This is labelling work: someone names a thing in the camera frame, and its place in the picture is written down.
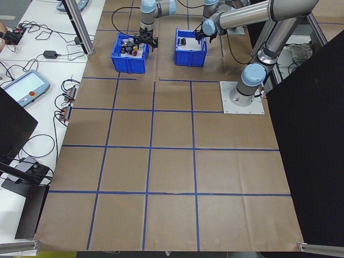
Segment blue battery bin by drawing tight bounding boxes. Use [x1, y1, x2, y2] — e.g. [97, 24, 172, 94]
[174, 27, 208, 68]

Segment blue push-button bin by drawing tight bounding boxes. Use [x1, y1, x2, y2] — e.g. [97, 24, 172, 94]
[110, 32, 150, 75]

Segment black cylinders in far bin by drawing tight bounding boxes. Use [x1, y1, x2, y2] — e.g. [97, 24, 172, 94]
[178, 37, 203, 51]

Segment pile of small mixed parts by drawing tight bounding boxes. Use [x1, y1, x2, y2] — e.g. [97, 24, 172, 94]
[118, 37, 147, 59]

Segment light blue teach pendant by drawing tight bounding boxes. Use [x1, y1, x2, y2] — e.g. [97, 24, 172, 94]
[0, 69, 51, 108]
[55, 0, 91, 13]

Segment small black red adapter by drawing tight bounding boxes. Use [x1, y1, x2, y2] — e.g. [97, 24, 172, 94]
[65, 85, 79, 102]
[60, 105, 73, 121]

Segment black red circuit board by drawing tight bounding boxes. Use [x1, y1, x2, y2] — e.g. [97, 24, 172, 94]
[5, 23, 27, 46]

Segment black flat panel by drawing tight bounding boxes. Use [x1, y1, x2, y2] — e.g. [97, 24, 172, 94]
[0, 87, 39, 162]

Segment black flat board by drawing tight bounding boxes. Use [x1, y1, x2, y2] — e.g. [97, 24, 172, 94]
[15, 184, 49, 240]

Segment aluminium profile bar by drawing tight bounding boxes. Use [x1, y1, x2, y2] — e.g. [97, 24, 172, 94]
[297, 241, 344, 258]
[0, 240, 41, 256]

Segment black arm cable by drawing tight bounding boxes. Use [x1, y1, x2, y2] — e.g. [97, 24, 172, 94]
[227, 32, 254, 66]
[111, 6, 143, 38]

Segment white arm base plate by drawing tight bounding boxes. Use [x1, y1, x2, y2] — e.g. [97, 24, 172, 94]
[219, 81, 266, 115]
[227, 25, 246, 35]

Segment aluminium profile post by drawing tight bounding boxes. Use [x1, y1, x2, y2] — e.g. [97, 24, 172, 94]
[61, 0, 95, 56]

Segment aluminium frame bar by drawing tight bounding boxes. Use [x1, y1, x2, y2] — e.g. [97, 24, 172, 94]
[271, 63, 283, 83]
[303, 13, 329, 46]

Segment black looped table cable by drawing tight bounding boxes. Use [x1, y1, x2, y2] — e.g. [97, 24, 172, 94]
[5, 133, 56, 162]

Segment black frame cover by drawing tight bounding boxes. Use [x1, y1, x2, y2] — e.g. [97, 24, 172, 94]
[264, 31, 344, 253]

